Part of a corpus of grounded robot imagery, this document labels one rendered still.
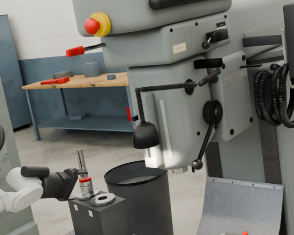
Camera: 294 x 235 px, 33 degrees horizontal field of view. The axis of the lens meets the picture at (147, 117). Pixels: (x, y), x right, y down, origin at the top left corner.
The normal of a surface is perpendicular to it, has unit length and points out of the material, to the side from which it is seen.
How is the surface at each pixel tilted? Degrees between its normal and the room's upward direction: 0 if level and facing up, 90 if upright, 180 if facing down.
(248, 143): 90
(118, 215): 90
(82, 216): 90
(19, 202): 116
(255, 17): 90
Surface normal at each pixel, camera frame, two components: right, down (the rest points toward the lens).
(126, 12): -0.36, 0.27
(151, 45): -0.61, 0.28
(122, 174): 0.51, 0.04
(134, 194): -0.10, 0.30
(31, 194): 0.71, 0.45
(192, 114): 0.77, 0.01
